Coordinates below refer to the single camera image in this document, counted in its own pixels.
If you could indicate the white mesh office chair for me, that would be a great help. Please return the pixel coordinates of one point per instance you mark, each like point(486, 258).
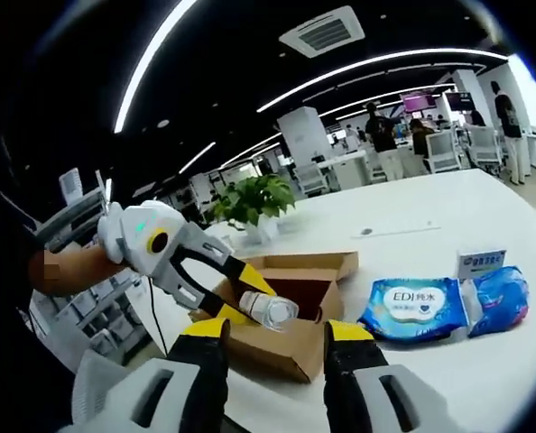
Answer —
point(96, 374)

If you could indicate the grey metal shelf rack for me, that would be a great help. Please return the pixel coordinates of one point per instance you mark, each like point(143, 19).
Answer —
point(69, 216)

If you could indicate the green plant white pot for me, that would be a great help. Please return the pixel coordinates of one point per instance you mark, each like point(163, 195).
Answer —
point(254, 198)

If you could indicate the dark blue tissue pack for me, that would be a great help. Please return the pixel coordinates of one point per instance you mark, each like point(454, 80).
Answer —
point(498, 297)

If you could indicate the ceiling air conditioner vent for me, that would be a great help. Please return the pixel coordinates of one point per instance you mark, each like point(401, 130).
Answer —
point(322, 31)

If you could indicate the purple wall screen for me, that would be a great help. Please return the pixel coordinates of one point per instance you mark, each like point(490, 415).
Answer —
point(417, 101)

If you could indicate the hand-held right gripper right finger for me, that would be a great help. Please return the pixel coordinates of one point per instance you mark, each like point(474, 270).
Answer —
point(353, 374)

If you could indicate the small white blue carton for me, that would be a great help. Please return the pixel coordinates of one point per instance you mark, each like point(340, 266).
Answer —
point(482, 264)

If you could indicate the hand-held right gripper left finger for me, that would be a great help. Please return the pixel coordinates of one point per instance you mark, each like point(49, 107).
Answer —
point(196, 370)

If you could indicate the small clear spray bottle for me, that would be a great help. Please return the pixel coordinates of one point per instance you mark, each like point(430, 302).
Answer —
point(272, 311)

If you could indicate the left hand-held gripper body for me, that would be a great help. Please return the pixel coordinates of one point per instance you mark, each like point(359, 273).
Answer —
point(137, 243)

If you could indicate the dark monitor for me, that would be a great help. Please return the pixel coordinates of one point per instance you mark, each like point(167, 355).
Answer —
point(459, 101)

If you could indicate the straight ceiling light strip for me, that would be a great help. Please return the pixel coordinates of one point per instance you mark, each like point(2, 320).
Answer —
point(146, 58)

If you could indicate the blue wet wipes pack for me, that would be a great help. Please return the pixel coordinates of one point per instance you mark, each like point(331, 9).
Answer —
point(412, 302)

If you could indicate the brown cardboard shoe box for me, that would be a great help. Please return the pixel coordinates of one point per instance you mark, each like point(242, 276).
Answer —
point(277, 352)

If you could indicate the curved ceiling light strip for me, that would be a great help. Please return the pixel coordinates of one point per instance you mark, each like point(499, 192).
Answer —
point(385, 61)

